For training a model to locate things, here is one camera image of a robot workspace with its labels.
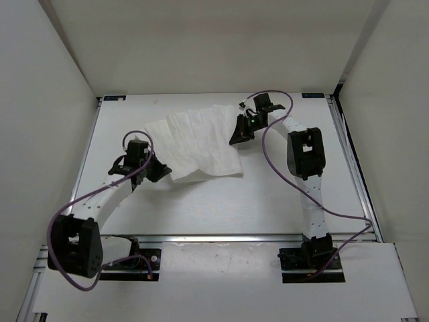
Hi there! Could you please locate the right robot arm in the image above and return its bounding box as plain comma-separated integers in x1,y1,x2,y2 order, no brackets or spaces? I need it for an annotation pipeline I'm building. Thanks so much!
229,92,333,268

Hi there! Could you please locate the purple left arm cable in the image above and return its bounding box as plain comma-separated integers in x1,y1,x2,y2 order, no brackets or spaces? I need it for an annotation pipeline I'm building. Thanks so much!
46,131,156,291

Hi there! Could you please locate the aluminium front table rail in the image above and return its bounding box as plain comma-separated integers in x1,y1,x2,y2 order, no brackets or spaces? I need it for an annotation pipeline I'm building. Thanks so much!
60,233,383,244

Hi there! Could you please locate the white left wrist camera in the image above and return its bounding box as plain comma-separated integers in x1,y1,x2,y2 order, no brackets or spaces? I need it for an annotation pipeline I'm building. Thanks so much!
129,135,142,142

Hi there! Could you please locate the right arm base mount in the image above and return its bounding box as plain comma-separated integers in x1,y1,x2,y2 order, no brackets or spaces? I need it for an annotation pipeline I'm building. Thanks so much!
278,234,345,284

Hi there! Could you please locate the blue left corner label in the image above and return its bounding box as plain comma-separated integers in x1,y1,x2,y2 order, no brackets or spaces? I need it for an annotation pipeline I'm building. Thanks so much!
103,95,127,101

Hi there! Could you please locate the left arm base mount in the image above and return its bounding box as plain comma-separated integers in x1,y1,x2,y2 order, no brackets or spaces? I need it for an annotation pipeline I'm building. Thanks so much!
100,244,162,282

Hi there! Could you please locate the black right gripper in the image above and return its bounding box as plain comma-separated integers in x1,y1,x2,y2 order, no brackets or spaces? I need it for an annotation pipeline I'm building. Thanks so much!
229,115,267,146

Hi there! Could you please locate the white pleated skirt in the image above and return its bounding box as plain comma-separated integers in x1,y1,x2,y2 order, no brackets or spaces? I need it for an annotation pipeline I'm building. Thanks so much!
144,105,243,183

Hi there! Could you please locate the blue right corner label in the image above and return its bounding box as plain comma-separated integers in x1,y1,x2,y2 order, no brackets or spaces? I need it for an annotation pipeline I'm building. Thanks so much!
302,93,325,99

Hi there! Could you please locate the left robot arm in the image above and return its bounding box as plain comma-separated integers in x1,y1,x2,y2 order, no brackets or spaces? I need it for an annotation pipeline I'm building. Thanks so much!
47,140,172,278

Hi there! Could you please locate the blue corner label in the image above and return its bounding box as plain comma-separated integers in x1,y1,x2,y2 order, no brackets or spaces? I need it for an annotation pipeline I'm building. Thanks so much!
302,93,325,99
103,95,127,101

